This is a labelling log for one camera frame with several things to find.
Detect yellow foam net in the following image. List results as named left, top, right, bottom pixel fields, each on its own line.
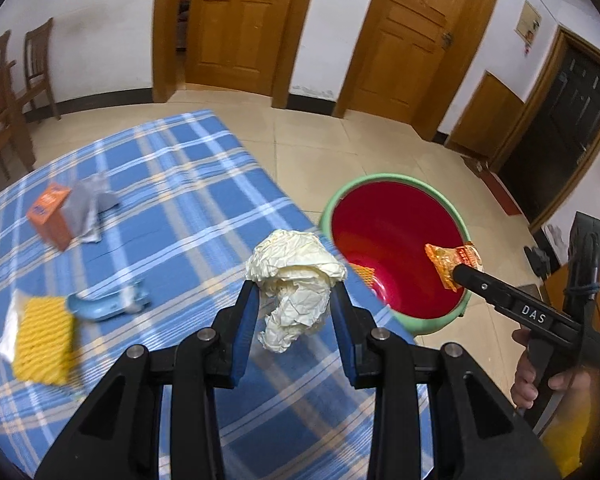
left=10, top=294, right=79, bottom=387

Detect beige wall panel box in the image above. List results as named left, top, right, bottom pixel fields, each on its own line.
left=514, top=1, right=543, bottom=46

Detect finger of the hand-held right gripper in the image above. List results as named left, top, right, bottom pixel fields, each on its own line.
left=452, top=264, right=511, bottom=311

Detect person's right hand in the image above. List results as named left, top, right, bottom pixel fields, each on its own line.
left=511, top=329, right=593, bottom=423

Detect light blue plastic piece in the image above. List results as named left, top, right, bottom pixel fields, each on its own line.
left=66, top=282, right=152, bottom=322

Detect red doormat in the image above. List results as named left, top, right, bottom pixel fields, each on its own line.
left=480, top=170, right=524, bottom=217

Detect white plastic sheet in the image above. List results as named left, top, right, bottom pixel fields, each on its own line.
left=0, top=292, right=29, bottom=361

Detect dark entrance door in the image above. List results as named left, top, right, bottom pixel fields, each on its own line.
left=500, top=42, right=600, bottom=234

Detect small orange carton box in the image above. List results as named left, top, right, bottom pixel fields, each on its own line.
left=26, top=182, right=75, bottom=252

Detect person's right forearm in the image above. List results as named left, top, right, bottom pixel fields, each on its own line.
left=540, top=395, right=600, bottom=480

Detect low wooden cabinet door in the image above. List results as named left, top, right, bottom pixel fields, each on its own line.
left=450, top=71, right=524, bottom=159

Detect wooden dining chair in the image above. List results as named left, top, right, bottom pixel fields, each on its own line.
left=0, top=31, right=36, bottom=181
left=24, top=17, right=62, bottom=121

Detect black shoes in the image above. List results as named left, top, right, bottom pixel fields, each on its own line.
left=524, top=246, right=552, bottom=281

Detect cream paper ball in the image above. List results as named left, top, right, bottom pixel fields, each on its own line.
left=245, top=229, right=349, bottom=356

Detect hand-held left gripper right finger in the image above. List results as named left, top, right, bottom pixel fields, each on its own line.
left=330, top=284, right=563, bottom=480

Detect wooden entrance door frame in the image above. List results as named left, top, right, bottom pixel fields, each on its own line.
left=487, top=27, right=600, bottom=172

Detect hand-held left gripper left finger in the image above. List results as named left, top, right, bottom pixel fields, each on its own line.
left=34, top=280, right=261, bottom=480

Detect orange foam net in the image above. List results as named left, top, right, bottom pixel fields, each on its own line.
left=349, top=261, right=377, bottom=287

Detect low wooden stool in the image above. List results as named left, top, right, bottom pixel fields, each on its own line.
left=545, top=255, right=600, bottom=332

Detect wooden panel door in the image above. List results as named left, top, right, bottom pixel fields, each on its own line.
left=347, top=0, right=477, bottom=127
left=186, top=0, right=282, bottom=97

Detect green and red basin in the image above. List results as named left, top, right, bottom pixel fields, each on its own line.
left=319, top=173, right=473, bottom=337

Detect blue plaid blanket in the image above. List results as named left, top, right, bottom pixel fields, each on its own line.
left=0, top=109, right=433, bottom=479

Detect orange snack packet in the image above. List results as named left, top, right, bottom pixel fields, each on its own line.
left=424, top=242, right=483, bottom=292

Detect grey cloth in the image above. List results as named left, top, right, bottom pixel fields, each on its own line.
left=62, top=172, right=121, bottom=245

